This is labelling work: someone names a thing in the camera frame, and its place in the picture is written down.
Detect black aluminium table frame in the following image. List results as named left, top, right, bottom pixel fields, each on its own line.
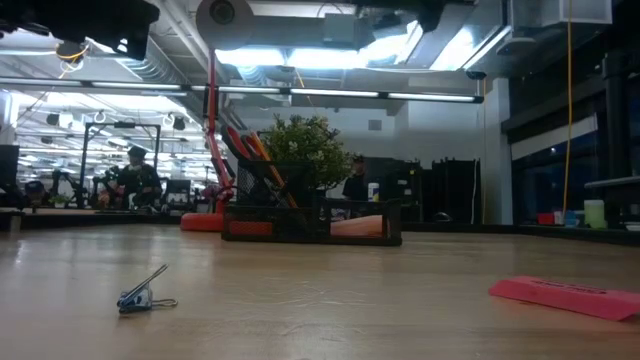
left=0, top=208, right=640, bottom=247

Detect pale green container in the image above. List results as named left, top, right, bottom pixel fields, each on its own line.
left=583, top=199, right=607, bottom=230

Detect red rectangular eraser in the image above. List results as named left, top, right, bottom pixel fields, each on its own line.
left=228, top=220, right=274, bottom=237

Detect pink wedge eraser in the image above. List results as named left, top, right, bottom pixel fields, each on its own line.
left=488, top=275, right=640, bottom=322

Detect red and black scissors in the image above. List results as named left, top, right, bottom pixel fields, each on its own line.
left=219, top=123, right=262, bottom=164

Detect green potted plant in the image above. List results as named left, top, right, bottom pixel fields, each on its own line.
left=259, top=113, right=354, bottom=194

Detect red desk lamp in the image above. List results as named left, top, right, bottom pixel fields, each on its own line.
left=179, top=0, right=257, bottom=233

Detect pink sticky note pad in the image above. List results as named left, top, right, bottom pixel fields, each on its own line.
left=329, top=214, right=390, bottom=239

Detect yellow hanging cable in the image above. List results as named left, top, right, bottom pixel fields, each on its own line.
left=562, top=0, right=575, bottom=216

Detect person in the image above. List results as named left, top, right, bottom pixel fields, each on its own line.
left=97, top=145, right=164, bottom=210
left=342, top=154, right=372, bottom=202
left=22, top=179, right=49, bottom=209

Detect orange pencil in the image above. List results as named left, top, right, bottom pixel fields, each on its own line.
left=253, top=130, right=300, bottom=209
left=247, top=132, right=294, bottom=209

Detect black mesh desk organizer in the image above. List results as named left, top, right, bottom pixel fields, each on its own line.
left=221, top=158, right=403, bottom=247

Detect blue binder clip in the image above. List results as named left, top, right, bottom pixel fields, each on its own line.
left=116, top=263, right=179, bottom=316

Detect long ceiling light fixture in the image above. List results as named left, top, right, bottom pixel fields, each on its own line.
left=0, top=77, right=485, bottom=105

